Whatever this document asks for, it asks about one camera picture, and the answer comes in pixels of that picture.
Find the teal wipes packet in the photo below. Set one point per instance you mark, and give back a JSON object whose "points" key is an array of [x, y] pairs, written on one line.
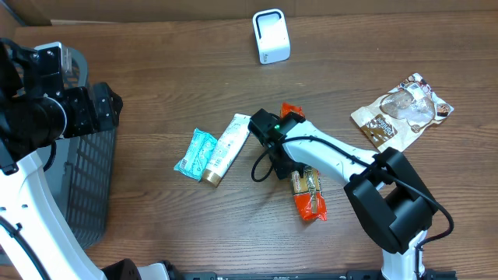
{"points": [[197, 156]]}

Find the grey plastic mesh basket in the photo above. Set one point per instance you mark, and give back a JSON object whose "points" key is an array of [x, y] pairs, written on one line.
{"points": [[78, 172]]}

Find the white cream tube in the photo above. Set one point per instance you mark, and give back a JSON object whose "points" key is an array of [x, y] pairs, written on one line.
{"points": [[227, 148]]}

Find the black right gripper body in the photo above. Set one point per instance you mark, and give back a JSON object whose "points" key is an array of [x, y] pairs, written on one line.
{"points": [[283, 168]]}

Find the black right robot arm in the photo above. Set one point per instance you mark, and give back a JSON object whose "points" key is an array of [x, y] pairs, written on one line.
{"points": [[393, 205]]}

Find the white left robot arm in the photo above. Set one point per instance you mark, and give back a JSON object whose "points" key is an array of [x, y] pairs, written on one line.
{"points": [[38, 240]]}

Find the beige nut snack pouch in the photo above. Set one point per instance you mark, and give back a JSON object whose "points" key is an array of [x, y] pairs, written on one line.
{"points": [[396, 119]]}

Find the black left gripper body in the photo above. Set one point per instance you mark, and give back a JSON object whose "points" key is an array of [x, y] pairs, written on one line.
{"points": [[103, 107]]}

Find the white barcode scanner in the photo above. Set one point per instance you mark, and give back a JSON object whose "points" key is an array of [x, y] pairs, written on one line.
{"points": [[271, 35]]}

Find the orange noodle packet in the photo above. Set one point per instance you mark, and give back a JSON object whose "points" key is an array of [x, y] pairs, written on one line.
{"points": [[307, 194]]}

